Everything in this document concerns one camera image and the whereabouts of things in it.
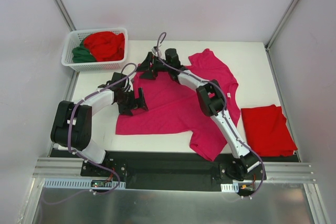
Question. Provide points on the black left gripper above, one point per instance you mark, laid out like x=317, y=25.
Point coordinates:
x=133, y=102

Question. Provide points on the white perforated plastic basket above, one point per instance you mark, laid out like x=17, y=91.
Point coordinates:
x=75, y=39

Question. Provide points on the right aluminium frame post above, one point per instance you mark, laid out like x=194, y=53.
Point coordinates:
x=285, y=17

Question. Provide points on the pink t shirt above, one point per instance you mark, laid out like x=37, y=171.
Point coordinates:
x=174, y=108

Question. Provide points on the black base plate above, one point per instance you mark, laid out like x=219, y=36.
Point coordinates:
x=173, y=171

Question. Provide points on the left aluminium frame post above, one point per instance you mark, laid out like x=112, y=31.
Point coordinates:
x=65, y=16

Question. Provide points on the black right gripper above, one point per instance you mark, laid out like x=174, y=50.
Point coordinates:
x=153, y=66

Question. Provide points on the aluminium frame post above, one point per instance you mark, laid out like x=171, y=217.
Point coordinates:
x=285, y=17
x=65, y=16

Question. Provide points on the green t shirt in basket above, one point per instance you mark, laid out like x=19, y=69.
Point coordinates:
x=82, y=55

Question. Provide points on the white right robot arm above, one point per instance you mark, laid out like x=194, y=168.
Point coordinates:
x=211, y=98

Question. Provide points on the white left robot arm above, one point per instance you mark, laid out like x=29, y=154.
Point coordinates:
x=72, y=127

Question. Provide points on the folded red t shirt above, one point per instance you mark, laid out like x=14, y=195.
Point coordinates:
x=266, y=131

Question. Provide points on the red t shirt in basket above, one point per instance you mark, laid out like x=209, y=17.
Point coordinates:
x=105, y=46

